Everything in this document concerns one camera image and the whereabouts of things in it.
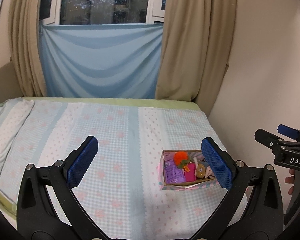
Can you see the beige right curtain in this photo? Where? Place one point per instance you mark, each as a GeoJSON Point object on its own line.
{"type": "Point", "coordinates": [196, 44]}

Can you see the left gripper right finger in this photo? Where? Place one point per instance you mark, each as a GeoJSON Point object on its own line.
{"type": "Point", "coordinates": [230, 176]}

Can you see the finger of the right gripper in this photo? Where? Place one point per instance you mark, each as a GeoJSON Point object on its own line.
{"type": "Point", "coordinates": [268, 139]}
{"type": "Point", "coordinates": [288, 131]}

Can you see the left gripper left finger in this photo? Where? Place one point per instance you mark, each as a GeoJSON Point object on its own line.
{"type": "Point", "coordinates": [69, 175]}

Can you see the brown knitted toy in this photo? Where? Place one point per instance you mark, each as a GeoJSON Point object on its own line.
{"type": "Point", "coordinates": [200, 171]}

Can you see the green orange plush toy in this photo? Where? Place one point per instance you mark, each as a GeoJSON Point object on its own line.
{"type": "Point", "coordinates": [181, 160]}

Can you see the black pink patterned cloth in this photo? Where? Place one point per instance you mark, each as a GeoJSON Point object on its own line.
{"type": "Point", "coordinates": [209, 173]}

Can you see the blue white patterned bedspread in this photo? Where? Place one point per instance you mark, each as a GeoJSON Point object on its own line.
{"type": "Point", "coordinates": [121, 191]}

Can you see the beige left curtain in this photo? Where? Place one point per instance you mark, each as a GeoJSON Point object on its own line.
{"type": "Point", "coordinates": [23, 33]}

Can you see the person's right hand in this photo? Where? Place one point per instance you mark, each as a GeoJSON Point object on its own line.
{"type": "Point", "coordinates": [292, 179]}

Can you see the green mattress sheet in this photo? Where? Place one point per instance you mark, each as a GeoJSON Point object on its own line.
{"type": "Point", "coordinates": [110, 101]}

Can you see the cardboard box with pink lining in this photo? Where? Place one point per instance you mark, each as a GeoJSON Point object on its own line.
{"type": "Point", "coordinates": [197, 158]}

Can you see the window with white frame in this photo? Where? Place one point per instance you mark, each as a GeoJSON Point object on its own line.
{"type": "Point", "coordinates": [91, 12]}

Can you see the purple plastic packet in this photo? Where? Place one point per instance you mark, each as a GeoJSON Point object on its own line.
{"type": "Point", "coordinates": [172, 174]}

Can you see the beige curtain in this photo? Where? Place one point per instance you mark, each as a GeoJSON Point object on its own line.
{"type": "Point", "coordinates": [196, 44]}
{"type": "Point", "coordinates": [23, 33]}

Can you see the magenta soft pouch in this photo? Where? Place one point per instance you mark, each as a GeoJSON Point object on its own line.
{"type": "Point", "coordinates": [190, 173]}

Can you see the light blue hanging sheet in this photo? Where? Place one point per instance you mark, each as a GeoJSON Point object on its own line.
{"type": "Point", "coordinates": [101, 61]}

